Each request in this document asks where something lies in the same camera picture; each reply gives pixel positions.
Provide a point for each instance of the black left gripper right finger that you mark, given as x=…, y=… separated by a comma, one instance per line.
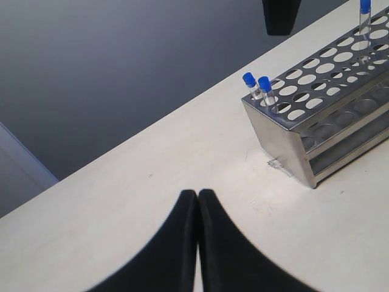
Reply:
x=229, y=261

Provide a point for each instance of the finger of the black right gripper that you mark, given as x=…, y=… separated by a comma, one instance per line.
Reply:
x=280, y=16

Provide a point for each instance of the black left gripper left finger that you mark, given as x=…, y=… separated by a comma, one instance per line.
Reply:
x=168, y=261

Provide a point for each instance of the blue capped tube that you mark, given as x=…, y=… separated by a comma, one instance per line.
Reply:
x=266, y=89
x=364, y=23
x=253, y=86

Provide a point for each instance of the stainless steel test tube rack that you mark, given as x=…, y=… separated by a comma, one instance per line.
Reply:
x=330, y=108

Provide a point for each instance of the small clear plastic scrap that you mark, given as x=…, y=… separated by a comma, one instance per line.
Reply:
x=275, y=164

